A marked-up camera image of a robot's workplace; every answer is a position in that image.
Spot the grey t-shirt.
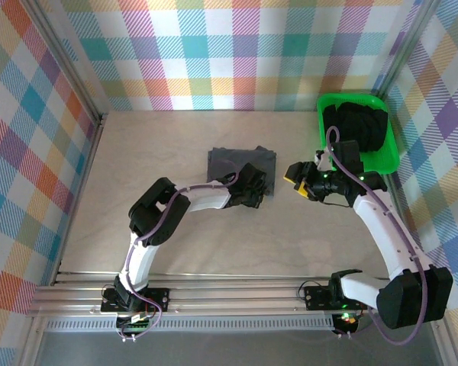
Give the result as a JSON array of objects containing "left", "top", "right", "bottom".
[{"left": 206, "top": 144, "right": 278, "bottom": 200}]

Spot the green plastic basket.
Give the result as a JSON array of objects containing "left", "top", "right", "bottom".
[{"left": 315, "top": 92, "right": 401, "bottom": 176}]

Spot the black t-shirt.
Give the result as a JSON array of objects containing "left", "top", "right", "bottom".
[{"left": 323, "top": 100, "right": 389, "bottom": 154}]

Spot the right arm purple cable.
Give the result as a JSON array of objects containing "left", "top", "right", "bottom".
[{"left": 325, "top": 126, "right": 429, "bottom": 346}]

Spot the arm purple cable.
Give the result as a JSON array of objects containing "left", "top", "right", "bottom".
[
  {"left": 325, "top": 126, "right": 429, "bottom": 346},
  {"left": 116, "top": 159, "right": 240, "bottom": 342}
]

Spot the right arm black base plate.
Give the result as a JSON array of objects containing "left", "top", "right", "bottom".
[{"left": 303, "top": 284, "right": 374, "bottom": 310}]

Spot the aluminium rail beam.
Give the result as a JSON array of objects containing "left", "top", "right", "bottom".
[{"left": 26, "top": 281, "right": 450, "bottom": 317}]

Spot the grey slotted cable duct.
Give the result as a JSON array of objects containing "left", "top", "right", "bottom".
[{"left": 45, "top": 319, "right": 337, "bottom": 332}]

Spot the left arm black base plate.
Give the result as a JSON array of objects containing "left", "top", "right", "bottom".
[{"left": 101, "top": 287, "right": 170, "bottom": 314}]

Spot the aluminium corner post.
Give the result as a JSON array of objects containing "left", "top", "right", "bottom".
[
  {"left": 373, "top": 0, "right": 442, "bottom": 98},
  {"left": 22, "top": 0, "right": 108, "bottom": 124}
]

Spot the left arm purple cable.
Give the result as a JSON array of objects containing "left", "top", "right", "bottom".
[{"left": 116, "top": 159, "right": 240, "bottom": 342}]

